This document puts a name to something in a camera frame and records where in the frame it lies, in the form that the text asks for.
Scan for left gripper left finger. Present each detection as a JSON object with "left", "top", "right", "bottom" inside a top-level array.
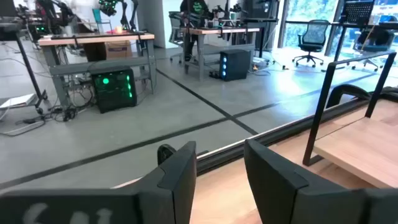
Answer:
[{"left": 0, "top": 141, "right": 197, "bottom": 224}]

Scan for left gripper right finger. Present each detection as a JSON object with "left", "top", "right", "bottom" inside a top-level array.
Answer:
[{"left": 244, "top": 139, "right": 398, "bottom": 224}]

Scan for computer tower green lights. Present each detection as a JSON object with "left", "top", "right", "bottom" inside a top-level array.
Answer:
[{"left": 90, "top": 67, "right": 137, "bottom": 114}]

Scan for black curved chair back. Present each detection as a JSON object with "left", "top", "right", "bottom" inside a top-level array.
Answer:
[{"left": 325, "top": 83, "right": 371, "bottom": 109}]

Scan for white flat board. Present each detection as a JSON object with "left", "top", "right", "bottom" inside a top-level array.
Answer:
[{"left": 0, "top": 93, "right": 37, "bottom": 110}]

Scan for computer tower blue lights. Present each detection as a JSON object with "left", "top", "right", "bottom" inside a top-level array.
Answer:
[{"left": 219, "top": 49, "right": 252, "bottom": 82}]

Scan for black tripod stand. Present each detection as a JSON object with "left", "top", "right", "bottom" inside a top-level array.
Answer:
[{"left": 0, "top": 21, "right": 48, "bottom": 114}]

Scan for brown cardboard box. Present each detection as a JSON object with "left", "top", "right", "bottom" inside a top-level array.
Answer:
[{"left": 104, "top": 40, "right": 133, "bottom": 60}]

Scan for black mesh office chair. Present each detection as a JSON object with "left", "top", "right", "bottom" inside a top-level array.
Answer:
[
  {"left": 347, "top": 29, "right": 396, "bottom": 72},
  {"left": 292, "top": 19, "right": 331, "bottom": 68}
]

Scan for wooden-top desk grey legs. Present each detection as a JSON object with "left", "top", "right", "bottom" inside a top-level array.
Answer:
[
  {"left": 182, "top": 27, "right": 261, "bottom": 82},
  {"left": 37, "top": 32, "right": 156, "bottom": 108}
]

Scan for black desk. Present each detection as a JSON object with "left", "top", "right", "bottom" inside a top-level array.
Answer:
[{"left": 241, "top": 17, "right": 279, "bottom": 58}]

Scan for teal chair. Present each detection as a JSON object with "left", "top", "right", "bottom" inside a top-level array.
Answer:
[{"left": 92, "top": 8, "right": 113, "bottom": 32}]

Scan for black perforated panel stand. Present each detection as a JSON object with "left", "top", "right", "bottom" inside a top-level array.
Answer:
[{"left": 334, "top": 0, "right": 376, "bottom": 62}]

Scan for person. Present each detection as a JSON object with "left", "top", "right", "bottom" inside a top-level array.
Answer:
[{"left": 179, "top": 0, "right": 216, "bottom": 62}]

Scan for black frame wooden shelf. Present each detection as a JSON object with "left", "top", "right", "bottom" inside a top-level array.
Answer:
[{"left": 302, "top": 51, "right": 398, "bottom": 189}]

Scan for black floor cable bundle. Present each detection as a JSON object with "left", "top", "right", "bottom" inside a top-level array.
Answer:
[{"left": 0, "top": 105, "right": 94, "bottom": 136}]

